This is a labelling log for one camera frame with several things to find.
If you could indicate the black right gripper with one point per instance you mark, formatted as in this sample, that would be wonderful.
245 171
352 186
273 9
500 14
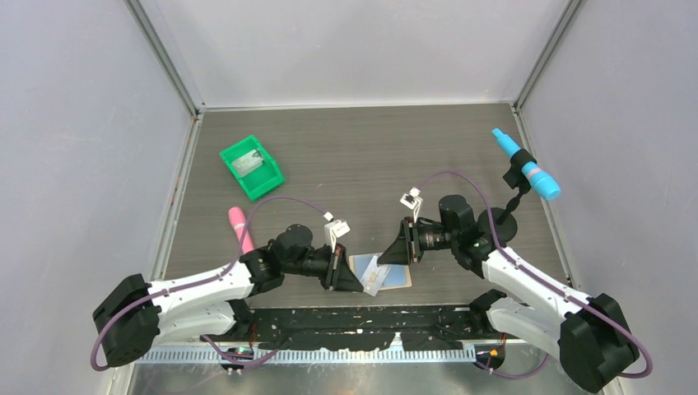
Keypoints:
402 250

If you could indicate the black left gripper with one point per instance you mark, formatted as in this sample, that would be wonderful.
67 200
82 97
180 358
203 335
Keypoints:
337 275

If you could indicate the beige card holder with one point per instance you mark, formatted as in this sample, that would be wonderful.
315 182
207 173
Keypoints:
398 277

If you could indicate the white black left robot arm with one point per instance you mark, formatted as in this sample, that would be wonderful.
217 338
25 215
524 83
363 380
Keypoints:
138 315

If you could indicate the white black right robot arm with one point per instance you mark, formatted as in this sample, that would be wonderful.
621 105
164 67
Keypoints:
586 335

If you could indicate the black microphone stand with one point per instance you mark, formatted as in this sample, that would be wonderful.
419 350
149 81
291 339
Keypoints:
505 224

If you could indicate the pink toy microphone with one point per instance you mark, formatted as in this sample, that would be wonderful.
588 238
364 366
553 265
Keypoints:
238 222

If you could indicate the green plastic bin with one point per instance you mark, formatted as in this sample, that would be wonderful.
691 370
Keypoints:
255 170

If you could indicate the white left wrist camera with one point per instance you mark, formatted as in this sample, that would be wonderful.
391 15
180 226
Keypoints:
334 230

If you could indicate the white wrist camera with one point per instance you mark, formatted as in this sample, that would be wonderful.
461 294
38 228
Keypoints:
413 201
334 230

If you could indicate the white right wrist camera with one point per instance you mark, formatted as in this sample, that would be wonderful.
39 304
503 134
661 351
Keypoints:
413 201

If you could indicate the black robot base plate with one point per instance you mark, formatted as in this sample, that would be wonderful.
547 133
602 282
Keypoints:
419 327

